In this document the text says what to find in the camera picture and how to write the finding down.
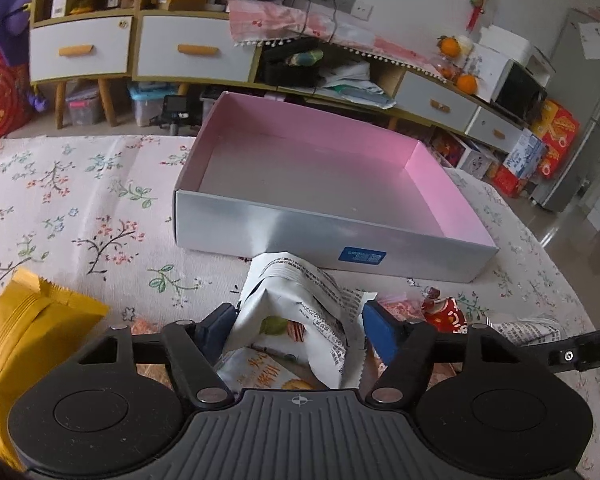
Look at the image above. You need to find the low wooden tv cabinet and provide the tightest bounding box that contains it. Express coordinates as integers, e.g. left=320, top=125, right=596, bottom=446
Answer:
left=249, top=34, right=527, bottom=156

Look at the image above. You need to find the orange fruit lower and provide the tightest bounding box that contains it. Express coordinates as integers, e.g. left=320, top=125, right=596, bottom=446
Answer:
left=454, top=74, right=478, bottom=96

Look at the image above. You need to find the orange fruit upper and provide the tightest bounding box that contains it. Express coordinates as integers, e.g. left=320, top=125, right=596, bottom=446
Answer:
left=437, top=36, right=462, bottom=58

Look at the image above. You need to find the grey refrigerator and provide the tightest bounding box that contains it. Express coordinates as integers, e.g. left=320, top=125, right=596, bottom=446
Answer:
left=532, top=9, right=600, bottom=212

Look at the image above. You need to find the red festive bag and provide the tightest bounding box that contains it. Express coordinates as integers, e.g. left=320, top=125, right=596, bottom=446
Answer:
left=0, top=53, right=33, bottom=137

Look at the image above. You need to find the orange fruit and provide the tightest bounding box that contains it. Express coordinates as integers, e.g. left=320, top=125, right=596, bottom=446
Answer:
left=437, top=36, right=462, bottom=58
left=454, top=74, right=478, bottom=96

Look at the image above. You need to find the purple plush toy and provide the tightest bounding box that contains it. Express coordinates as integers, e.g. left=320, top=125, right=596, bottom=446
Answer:
left=0, top=0, right=48, bottom=114

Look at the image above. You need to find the white microwave oven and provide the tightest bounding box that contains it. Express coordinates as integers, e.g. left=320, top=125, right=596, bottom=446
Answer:
left=466, top=44, right=547, bottom=125

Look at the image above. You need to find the wooden shelf cabinet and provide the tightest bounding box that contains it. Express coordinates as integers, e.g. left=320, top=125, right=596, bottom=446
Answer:
left=29, top=0, right=261, bottom=128

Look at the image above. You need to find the white printed snack packet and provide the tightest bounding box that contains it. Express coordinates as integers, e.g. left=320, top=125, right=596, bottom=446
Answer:
left=486, top=314, right=564, bottom=346
left=224, top=252, right=376, bottom=389

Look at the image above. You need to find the yellow snack packet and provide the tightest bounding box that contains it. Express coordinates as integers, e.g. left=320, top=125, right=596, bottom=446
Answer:
left=0, top=269, right=109, bottom=470

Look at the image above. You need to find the floral tablecloth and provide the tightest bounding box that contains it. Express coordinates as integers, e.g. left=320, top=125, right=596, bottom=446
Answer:
left=0, top=134, right=600, bottom=480

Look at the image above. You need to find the pink table runner cloth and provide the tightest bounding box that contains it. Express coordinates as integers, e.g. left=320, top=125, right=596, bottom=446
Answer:
left=227, top=0, right=446, bottom=82

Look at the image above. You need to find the pink cardboard box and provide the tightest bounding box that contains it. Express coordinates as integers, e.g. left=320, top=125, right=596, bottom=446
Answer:
left=173, top=92, right=498, bottom=283

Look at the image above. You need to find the red snack packet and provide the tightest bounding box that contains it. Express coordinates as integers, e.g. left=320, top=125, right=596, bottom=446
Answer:
left=422, top=287, right=468, bottom=334

